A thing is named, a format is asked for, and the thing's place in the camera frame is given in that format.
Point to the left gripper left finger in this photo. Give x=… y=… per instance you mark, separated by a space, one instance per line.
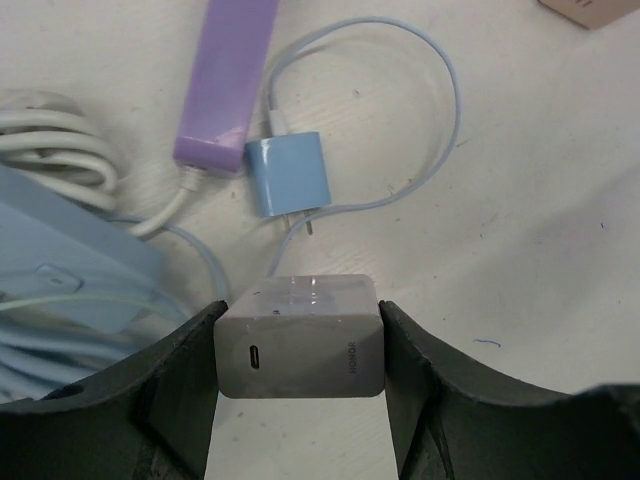
x=149 y=416

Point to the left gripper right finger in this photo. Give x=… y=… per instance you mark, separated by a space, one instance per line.
x=452 y=417

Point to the white charger plug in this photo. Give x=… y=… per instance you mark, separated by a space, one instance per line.
x=299 y=337

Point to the blue power strip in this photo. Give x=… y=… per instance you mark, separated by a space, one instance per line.
x=50 y=246

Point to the blue USB charger plug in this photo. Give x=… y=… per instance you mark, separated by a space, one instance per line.
x=288 y=175

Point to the purple USB power strip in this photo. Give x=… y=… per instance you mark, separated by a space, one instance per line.
x=224 y=84

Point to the pink cube socket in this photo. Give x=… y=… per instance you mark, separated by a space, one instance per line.
x=592 y=14

